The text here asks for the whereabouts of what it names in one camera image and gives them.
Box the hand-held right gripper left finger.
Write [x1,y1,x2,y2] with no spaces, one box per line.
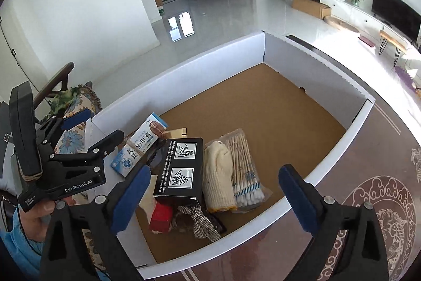
[39,165,152,281]

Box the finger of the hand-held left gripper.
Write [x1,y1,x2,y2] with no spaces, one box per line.
[53,130,125,170]
[36,109,93,153]

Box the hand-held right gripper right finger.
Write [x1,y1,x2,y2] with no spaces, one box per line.
[278,164,390,281]

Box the blue white medicine box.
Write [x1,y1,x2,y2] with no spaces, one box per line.
[110,112,169,178]

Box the red foil packet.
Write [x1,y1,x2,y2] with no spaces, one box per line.
[149,201,175,233]

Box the black printed box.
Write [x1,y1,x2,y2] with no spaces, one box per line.
[153,137,205,203]

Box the cotton swab pack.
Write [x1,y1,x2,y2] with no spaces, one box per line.
[220,129,273,211]

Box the rhinestone bow hair clip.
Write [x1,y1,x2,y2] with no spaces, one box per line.
[178,205,227,241]

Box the cream knit glove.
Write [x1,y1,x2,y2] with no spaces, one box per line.
[202,141,237,213]

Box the white cardboard box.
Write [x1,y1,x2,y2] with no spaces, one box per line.
[84,31,375,280]

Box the person's left forearm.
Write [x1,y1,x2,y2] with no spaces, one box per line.
[0,212,43,281]

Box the person's left hand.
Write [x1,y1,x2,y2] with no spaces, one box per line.
[20,197,76,242]

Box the floral seat cushion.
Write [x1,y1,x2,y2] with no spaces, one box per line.
[54,83,102,156]

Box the dark wooden armchair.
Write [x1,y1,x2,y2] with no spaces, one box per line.
[33,62,76,110]

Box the small brown cardboard piece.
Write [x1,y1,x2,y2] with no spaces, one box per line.
[161,128,187,140]

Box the purple round rug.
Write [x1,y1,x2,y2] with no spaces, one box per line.
[395,65,421,94]

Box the round tan floor cushion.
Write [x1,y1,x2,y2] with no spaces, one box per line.
[324,16,360,33]

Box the wooden bench with metal legs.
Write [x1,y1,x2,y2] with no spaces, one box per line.
[379,30,413,66]

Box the brown cardboard box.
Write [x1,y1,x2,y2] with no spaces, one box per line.
[292,0,332,19]

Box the white television cabinet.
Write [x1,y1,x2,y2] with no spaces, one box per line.
[320,0,421,51]

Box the black flat television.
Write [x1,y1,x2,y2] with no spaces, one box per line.
[372,0,421,41]

